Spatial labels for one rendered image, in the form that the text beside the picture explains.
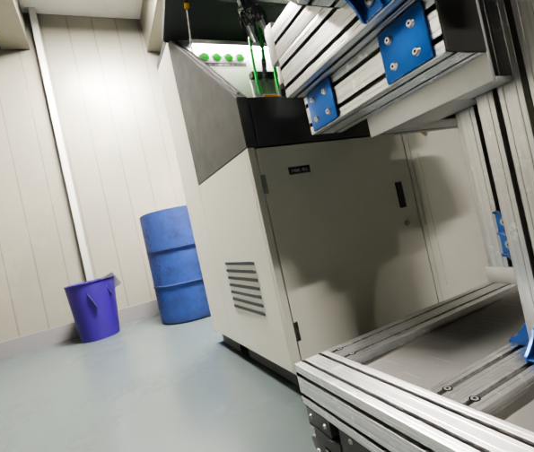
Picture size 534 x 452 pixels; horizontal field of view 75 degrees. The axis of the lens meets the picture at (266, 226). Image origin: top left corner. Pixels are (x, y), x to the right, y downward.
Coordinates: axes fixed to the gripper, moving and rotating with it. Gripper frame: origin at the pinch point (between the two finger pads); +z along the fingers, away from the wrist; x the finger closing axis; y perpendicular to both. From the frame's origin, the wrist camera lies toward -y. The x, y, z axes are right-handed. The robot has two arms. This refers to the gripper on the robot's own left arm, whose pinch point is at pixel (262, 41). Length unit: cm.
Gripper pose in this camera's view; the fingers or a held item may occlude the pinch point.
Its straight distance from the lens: 146.8
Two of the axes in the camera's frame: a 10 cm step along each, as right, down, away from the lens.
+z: 4.2, 6.3, 6.5
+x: 8.9, -4.2, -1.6
